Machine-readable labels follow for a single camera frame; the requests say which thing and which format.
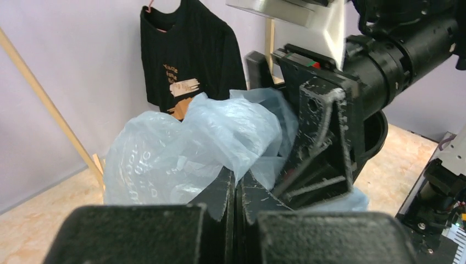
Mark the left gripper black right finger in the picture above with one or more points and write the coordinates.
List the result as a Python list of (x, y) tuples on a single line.
[(270, 232)]

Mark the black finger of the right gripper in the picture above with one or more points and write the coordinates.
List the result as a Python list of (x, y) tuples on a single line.
[(319, 167), (259, 72)]

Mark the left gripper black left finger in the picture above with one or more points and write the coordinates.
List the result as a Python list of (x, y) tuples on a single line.
[(198, 232)]

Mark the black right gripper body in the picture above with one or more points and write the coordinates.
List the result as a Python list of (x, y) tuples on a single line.
[(299, 65)]

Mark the black plastic trash bin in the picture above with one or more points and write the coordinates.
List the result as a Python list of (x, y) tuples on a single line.
[(375, 133)]

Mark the light blue trash bag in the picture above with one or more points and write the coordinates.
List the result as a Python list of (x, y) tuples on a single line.
[(157, 159)]

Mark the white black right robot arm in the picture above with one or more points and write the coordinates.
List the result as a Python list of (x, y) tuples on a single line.
[(399, 43)]

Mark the black printed t-shirt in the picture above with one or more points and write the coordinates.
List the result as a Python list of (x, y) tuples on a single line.
[(200, 55)]

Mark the pink clothes hanger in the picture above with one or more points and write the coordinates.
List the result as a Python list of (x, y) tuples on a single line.
[(163, 15)]

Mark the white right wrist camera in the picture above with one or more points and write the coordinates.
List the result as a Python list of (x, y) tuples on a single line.
[(317, 26)]

